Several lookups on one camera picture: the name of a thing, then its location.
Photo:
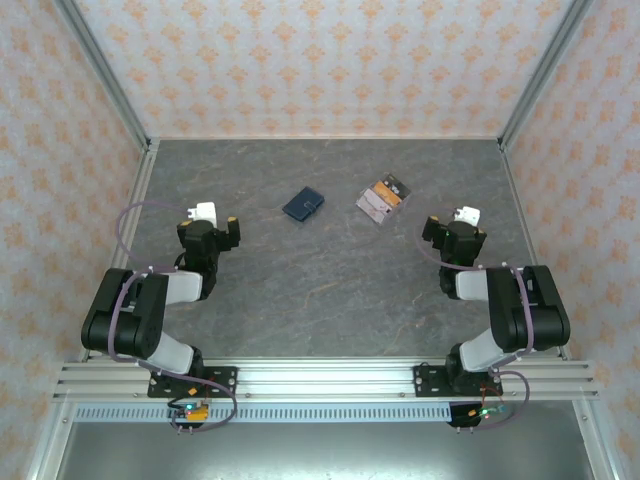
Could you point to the grey metal panel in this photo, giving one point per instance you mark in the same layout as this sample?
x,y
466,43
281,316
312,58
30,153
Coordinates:
x,y
320,450

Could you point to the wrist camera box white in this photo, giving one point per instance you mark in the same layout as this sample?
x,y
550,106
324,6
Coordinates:
x,y
204,212
469,215

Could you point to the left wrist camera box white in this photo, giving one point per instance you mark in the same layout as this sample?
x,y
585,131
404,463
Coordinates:
x,y
204,212

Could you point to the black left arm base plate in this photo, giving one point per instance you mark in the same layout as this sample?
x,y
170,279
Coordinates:
x,y
225,380

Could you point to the navy blue card holder wallet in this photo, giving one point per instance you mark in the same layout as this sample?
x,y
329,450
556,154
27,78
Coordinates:
x,y
303,204

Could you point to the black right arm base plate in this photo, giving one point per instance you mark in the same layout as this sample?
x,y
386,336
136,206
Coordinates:
x,y
425,380

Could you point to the aluminium mounting rail beam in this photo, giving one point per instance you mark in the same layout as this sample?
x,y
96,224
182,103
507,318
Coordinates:
x,y
325,380

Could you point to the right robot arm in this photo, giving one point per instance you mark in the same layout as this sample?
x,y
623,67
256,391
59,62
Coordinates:
x,y
515,310

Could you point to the aluminium frame post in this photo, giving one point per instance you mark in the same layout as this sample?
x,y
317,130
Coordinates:
x,y
545,75
100,75

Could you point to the black VIP card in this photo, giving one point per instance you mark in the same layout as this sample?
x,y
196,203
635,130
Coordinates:
x,y
397,186

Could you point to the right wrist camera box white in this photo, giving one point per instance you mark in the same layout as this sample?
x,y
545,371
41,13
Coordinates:
x,y
469,215

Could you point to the white card black stripe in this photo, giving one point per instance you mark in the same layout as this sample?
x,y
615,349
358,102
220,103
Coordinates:
x,y
374,207

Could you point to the gold card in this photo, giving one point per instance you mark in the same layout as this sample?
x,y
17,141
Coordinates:
x,y
386,194

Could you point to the aluminium side rail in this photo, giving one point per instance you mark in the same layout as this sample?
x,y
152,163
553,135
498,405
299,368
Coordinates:
x,y
525,225
135,210

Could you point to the small controller circuit board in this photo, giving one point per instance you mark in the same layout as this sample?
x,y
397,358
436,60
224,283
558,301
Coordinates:
x,y
480,414
192,412

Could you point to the aluminium frame leg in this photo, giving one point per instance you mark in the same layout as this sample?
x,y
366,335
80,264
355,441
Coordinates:
x,y
595,445
50,445

